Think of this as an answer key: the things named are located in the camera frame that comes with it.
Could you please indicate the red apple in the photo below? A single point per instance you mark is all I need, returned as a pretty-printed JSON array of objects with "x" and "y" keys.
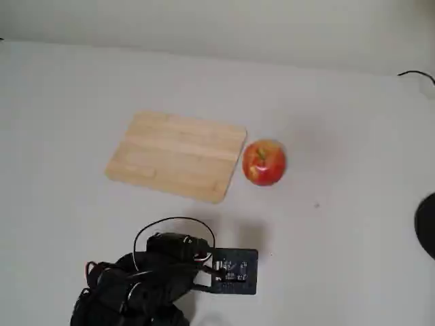
[{"x": 268, "y": 169}]

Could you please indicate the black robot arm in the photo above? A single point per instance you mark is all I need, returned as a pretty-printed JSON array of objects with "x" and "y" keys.
[{"x": 153, "y": 285}]

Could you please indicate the wooden cutting board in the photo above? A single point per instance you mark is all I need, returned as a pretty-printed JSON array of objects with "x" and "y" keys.
[{"x": 176, "y": 156}]

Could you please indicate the black round object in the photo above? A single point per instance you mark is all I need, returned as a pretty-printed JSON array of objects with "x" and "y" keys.
[{"x": 428, "y": 224}]

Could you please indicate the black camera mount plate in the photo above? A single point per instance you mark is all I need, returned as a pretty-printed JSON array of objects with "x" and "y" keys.
[{"x": 248, "y": 286}]

